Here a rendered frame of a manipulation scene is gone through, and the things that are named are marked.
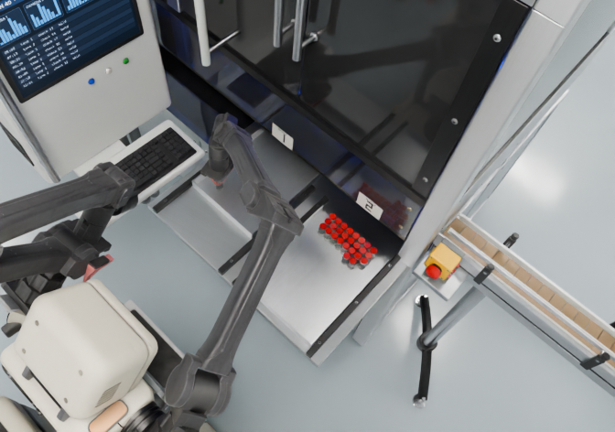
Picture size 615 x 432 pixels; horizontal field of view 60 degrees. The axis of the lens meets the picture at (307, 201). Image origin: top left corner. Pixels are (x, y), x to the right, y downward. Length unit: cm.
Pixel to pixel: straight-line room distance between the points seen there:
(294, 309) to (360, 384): 94
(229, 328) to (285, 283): 52
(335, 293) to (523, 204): 165
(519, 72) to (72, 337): 88
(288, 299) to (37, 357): 70
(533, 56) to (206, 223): 105
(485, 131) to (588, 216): 208
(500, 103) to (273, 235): 48
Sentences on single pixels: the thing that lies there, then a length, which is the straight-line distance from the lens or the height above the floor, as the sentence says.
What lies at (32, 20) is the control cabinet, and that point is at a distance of 150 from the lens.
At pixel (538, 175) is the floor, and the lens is 314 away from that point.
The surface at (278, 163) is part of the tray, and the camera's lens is 174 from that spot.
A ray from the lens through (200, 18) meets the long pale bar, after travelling 147.
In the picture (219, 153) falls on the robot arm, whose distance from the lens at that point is 149.
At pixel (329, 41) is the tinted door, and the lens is 125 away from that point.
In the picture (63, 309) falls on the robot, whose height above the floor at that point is 138.
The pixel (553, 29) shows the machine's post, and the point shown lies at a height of 179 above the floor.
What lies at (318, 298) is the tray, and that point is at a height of 88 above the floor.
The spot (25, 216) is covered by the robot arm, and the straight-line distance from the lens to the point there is 98.
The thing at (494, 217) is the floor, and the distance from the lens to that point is 289.
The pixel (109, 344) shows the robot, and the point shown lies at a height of 137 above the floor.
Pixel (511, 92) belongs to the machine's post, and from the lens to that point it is 101.
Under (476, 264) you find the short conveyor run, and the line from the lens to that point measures 164.
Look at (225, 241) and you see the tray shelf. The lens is 160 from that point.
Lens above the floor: 233
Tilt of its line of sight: 60 degrees down
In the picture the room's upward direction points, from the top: 9 degrees clockwise
